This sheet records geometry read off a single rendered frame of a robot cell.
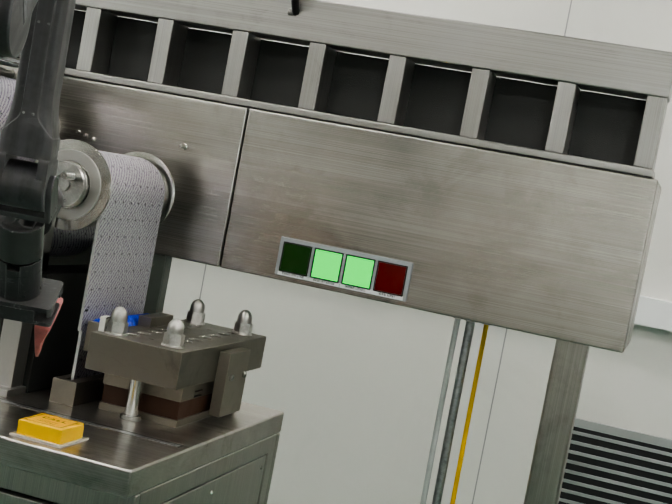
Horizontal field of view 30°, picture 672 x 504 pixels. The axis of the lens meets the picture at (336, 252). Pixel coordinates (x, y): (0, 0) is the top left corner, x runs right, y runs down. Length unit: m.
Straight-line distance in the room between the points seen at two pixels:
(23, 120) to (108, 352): 0.60
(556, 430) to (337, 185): 0.61
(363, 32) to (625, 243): 0.60
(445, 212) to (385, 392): 2.49
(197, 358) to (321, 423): 2.73
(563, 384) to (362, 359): 2.37
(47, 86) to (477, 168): 0.93
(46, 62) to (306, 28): 0.88
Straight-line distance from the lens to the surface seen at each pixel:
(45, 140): 1.52
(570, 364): 2.35
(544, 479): 2.38
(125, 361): 2.01
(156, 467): 1.82
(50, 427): 1.82
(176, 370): 1.97
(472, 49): 2.24
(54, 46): 1.52
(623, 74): 2.20
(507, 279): 2.20
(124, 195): 2.13
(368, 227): 2.24
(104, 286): 2.13
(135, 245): 2.20
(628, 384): 4.53
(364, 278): 2.24
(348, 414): 4.71
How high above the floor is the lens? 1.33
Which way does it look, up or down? 3 degrees down
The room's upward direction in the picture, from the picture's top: 11 degrees clockwise
